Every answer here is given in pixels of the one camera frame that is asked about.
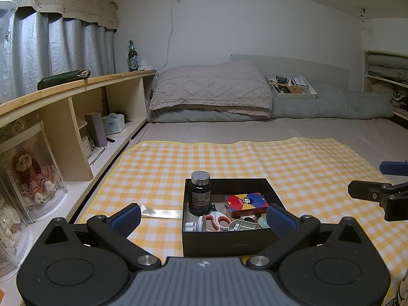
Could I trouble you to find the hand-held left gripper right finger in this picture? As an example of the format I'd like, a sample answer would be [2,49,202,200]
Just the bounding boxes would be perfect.
[249,204,367,268]

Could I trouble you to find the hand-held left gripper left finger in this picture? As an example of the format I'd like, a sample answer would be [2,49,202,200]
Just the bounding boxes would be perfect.
[43,203,162,270]

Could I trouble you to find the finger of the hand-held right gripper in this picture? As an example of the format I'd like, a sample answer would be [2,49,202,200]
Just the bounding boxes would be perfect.
[379,161,408,176]
[348,180,408,206]

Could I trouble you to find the colourful card box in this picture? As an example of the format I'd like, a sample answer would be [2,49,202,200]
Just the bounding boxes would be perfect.
[224,193,270,218]

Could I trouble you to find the red and white scissors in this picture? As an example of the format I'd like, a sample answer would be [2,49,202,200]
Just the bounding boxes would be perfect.
[198,212,232,232]

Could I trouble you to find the black cardboard box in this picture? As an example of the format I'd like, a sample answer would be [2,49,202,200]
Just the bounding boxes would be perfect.
[182,178,286,257]

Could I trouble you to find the dark blue pill bottle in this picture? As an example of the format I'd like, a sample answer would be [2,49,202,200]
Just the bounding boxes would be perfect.
[188,171,213,216]

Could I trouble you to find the clear plastic wrapper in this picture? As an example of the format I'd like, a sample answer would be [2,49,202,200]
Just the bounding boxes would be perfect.
[140,203,185,220]

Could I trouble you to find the yellow checked mat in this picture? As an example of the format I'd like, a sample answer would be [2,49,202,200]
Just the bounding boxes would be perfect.
[78,137,408,306]

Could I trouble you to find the black white patterned cloth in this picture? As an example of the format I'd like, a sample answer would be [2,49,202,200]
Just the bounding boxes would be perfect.
[390,92,408,112]

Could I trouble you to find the small white drawer box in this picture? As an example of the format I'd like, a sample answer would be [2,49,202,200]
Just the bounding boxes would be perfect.
[80,135,94,159]

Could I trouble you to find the grey rolled duvet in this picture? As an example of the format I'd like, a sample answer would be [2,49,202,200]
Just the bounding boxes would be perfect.
[148,83,394,123]

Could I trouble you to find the purple box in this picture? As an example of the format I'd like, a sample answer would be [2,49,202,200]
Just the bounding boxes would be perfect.
[84,112,108,147]

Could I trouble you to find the white tissue box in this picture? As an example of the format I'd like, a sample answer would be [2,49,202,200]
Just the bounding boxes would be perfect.
[102,114,127,136]

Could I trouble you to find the folded grey-green bedding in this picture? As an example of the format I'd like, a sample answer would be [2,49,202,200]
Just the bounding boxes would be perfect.
[366,54,408,82]

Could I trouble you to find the white tray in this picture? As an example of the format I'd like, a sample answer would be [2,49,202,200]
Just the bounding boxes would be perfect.
[264,74,318,100]

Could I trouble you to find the white doll in clear case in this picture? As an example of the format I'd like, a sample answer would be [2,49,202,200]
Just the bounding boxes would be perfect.
[0,198,34,278]

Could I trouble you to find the wooden bedside shelf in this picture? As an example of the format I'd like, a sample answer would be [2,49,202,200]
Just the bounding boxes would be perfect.
[0,69,157,278]

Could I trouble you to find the beige textured pillow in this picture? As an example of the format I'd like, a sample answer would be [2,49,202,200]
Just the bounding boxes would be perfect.
[149,62,274,120]

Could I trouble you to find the dark green pouch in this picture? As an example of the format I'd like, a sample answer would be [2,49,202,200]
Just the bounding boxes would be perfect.
[37,69,92,91]

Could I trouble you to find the green beer bottle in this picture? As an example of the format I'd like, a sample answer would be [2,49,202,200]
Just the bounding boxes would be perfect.
[128,40,139,73]

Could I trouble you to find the grey curtain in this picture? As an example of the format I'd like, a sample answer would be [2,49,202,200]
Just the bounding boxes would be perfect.
[0,6,117,104]

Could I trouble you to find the clear plastic bag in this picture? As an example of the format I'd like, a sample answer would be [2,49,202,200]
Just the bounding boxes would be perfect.
[0,0,18,44]

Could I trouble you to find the white wall shelf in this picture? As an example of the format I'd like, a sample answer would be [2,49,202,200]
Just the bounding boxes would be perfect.
[363,50,408,122]

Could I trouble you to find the white cable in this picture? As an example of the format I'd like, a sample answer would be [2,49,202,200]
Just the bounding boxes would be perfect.
[153,0,176,69]

